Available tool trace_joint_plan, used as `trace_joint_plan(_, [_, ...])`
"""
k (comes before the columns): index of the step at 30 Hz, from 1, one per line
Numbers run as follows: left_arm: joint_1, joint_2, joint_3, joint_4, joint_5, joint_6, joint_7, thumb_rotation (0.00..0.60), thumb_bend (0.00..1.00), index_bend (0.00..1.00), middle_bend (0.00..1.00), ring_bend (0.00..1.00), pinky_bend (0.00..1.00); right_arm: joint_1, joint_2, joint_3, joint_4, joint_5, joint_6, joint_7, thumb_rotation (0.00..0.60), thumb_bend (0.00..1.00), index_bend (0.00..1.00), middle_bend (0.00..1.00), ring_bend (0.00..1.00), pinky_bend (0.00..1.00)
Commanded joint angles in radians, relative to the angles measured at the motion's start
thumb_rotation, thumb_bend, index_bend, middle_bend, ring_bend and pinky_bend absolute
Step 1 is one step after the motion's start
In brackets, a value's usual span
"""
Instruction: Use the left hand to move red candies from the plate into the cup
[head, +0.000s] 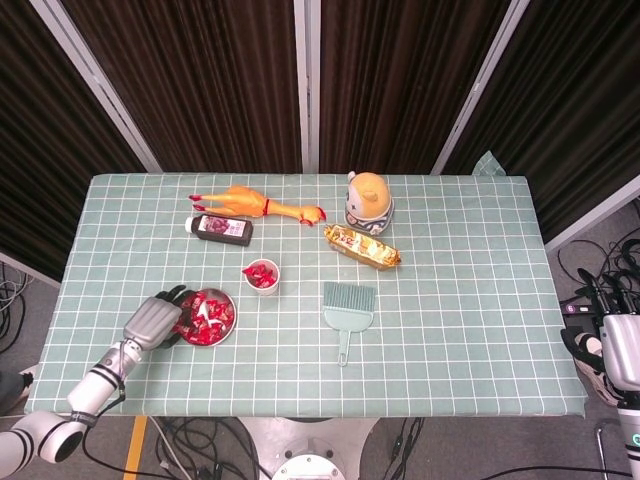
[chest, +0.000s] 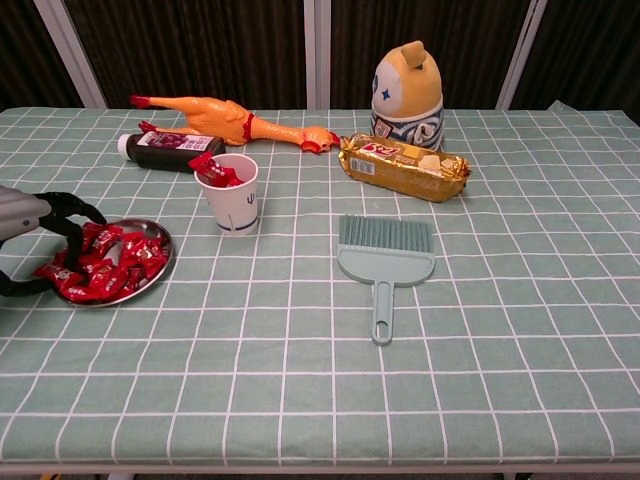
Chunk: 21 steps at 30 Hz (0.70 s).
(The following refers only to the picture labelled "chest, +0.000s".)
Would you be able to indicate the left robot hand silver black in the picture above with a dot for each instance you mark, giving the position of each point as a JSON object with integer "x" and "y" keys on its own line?
{"x": 22, "y": 215}

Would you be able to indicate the pile of red candies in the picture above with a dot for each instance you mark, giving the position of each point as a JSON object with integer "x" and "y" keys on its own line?
{"x": 120, "y": 265}

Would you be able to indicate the red candy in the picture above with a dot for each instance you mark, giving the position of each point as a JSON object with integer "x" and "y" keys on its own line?
{"x": 236, "y": 181}
{"x": 220, "y": 172}
{"x": 201, "y": 164}

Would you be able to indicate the white paper cup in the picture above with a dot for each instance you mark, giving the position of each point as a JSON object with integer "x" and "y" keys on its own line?
{"x": 235, "y": 210}

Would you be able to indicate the round metal plate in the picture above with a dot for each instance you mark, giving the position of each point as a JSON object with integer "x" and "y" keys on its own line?
{"x": 160, "y": 235}

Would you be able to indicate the dark juice bottle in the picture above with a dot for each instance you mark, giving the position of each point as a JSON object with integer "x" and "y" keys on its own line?
{"x": 165, "y": 152}

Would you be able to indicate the dark brown partition panel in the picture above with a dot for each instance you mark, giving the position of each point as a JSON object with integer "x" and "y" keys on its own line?
{"x": 200, "y": 45}
{"x": 475, "y": 45}
{"x": 590, "y": 55}
{"x": 25, "y": 55}

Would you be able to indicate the orange rubber chicken toy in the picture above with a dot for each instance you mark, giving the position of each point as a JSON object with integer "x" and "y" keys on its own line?
{"x": 215, "y": 117}

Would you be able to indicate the green checked tablecloth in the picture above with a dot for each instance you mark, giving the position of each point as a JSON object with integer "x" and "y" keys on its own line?
{"x": 300, "y": 375}

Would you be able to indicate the green hand brush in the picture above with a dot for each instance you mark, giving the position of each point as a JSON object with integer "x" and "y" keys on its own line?
{"x": 385, "y": 265}

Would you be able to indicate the gold biscuit package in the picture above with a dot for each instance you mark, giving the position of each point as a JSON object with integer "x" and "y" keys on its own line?
{"x": 400, "y": 172}

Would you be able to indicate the yellow plush hamster toy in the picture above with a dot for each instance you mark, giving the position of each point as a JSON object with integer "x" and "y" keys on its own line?
{"x": 410, "y": 95}

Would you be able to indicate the white partition post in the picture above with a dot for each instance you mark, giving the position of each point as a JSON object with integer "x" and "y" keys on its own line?
{"x": 70, "y": 55}
{"x": 522, "y": 55}
{"x": 317, "y": 55}

